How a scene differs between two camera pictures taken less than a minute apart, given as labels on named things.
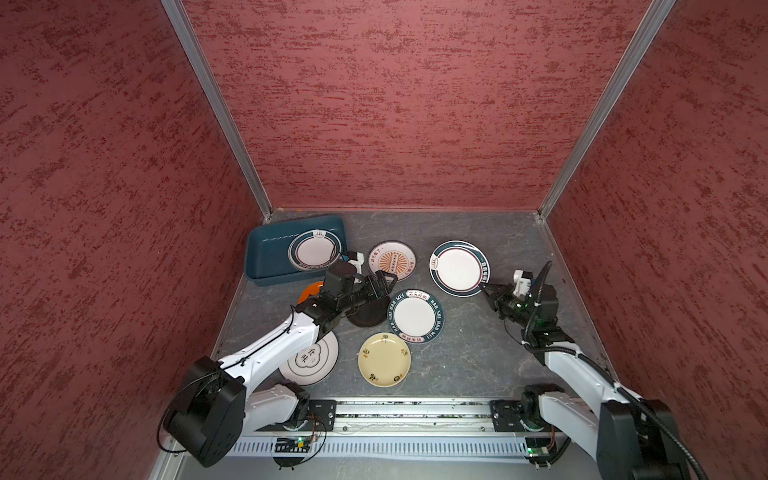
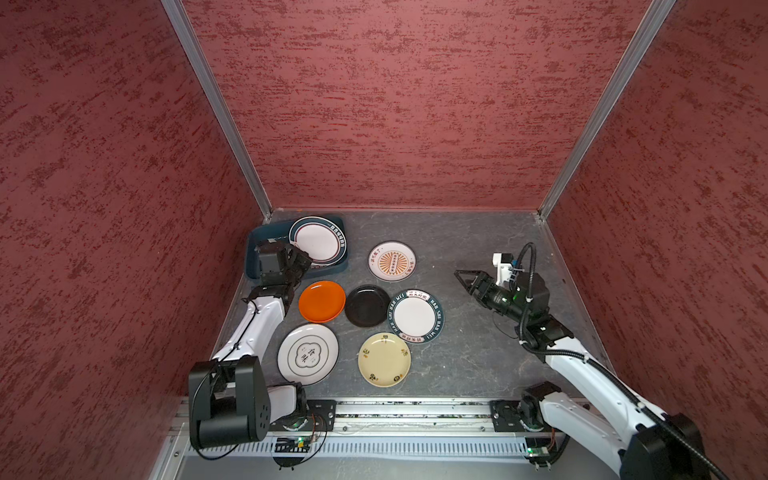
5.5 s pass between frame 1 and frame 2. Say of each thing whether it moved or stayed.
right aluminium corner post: stayed
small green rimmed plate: moved
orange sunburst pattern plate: stayed
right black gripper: stayed
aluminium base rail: stayed
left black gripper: moved
